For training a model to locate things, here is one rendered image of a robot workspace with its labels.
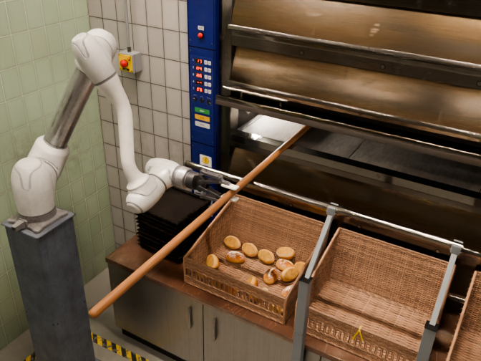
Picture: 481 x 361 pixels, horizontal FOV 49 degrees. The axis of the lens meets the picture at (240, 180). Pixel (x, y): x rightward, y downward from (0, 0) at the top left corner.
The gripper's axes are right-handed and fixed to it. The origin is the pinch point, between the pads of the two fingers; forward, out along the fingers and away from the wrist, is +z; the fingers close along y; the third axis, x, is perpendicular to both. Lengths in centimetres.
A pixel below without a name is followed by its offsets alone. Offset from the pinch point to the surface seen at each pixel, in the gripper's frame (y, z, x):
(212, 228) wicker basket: 43, -27, -28
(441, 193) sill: 4, 73, -53
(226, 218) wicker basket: 45, -27, -41
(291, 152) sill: 4, 3, -53
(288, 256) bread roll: 52, 12, -38
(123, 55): -30, -93, -46
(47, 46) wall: -35, -122, -23
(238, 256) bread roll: 56, -12, -29
